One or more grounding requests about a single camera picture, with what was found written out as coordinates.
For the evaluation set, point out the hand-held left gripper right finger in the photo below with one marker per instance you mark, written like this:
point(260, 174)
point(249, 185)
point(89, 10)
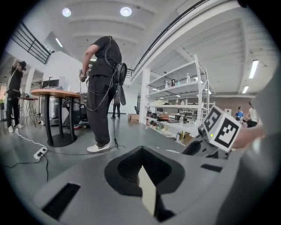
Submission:
point(166, 173)

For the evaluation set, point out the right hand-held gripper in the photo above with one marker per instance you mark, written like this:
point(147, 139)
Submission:
point(221, 129)

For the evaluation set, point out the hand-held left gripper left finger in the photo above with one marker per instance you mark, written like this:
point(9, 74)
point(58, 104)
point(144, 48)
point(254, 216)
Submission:
point(125, 173)

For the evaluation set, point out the person's right forearm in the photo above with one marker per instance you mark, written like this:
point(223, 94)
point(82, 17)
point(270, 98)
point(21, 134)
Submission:
point(248, 138)

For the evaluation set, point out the open cardboard box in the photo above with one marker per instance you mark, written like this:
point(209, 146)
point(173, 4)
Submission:
point(133, 118)

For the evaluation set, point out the white metal shelving rack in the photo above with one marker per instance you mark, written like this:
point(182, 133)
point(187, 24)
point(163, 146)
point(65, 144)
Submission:
point(200, 88)

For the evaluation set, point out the tube ceiling light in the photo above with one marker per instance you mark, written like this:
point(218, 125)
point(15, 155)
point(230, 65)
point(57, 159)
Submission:
point(59, 42)
point(245, 89)
point(253, 69)

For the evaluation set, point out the black equipment cart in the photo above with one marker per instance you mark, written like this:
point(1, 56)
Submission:
point(75, 109)

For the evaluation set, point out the white power strip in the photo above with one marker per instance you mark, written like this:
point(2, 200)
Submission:
point(40, 153)

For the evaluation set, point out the foil-wrapped machine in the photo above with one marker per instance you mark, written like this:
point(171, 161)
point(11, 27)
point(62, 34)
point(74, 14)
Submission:
point(51, 109)

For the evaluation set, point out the round wooden table black legs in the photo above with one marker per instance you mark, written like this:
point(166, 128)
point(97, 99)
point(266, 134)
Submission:
point(55, 93)

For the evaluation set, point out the black monitor on stand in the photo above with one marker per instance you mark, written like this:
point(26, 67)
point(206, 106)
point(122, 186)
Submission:
point(51, 83)

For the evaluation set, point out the round ceiling light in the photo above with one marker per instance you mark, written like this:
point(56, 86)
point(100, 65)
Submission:
point(125, 11)
point(66, 12)

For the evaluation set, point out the black balcony railing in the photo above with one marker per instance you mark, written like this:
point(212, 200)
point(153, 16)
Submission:
point(33, 44)

